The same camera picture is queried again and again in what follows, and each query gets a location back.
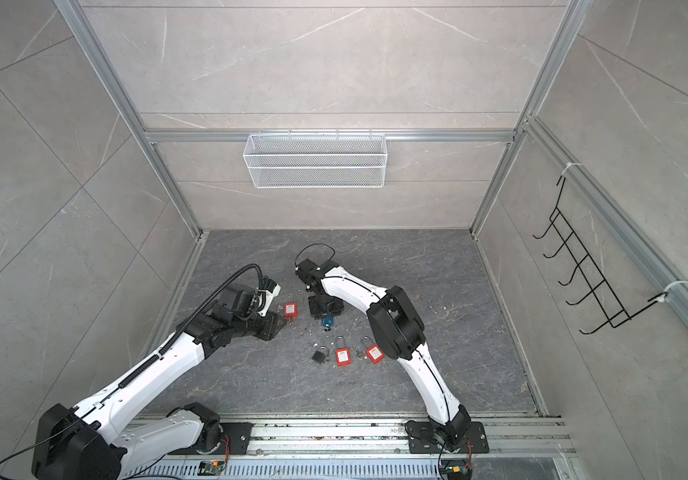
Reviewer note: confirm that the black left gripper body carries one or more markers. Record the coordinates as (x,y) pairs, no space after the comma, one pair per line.
(266,326)

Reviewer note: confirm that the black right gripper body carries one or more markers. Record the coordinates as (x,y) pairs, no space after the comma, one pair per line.
(324,307)

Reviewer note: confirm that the blue padlock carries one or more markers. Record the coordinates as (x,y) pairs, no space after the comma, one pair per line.
(327,323)

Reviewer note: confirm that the small black padlock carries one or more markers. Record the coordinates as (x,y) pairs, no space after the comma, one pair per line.
(321,355)

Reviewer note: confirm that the red padlock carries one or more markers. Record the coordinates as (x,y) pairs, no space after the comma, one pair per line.
(290,310)
(342,352)
(369,349)

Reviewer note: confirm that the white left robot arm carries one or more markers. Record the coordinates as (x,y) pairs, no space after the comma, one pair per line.
(94,439)

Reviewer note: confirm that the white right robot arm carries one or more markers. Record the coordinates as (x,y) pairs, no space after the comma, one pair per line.
(399,334)

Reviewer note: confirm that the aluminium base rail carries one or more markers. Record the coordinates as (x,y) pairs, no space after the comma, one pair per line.
(504,445)

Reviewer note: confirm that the white wire mesh basket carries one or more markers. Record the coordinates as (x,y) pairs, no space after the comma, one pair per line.
(316,160)

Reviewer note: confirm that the black wire hook rack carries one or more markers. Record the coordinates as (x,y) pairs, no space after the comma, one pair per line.
(587,270)

